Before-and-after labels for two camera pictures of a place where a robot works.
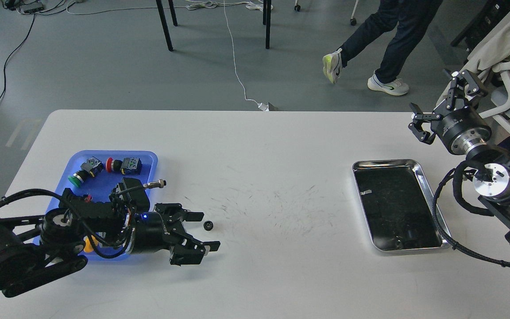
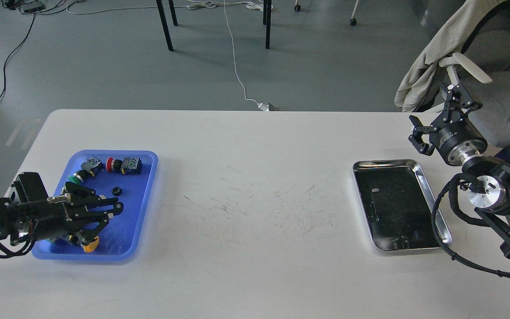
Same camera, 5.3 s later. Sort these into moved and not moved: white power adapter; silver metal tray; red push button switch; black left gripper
Moved: black left gripper
Not moved: silver metal tray; white power adapter; red push button switch
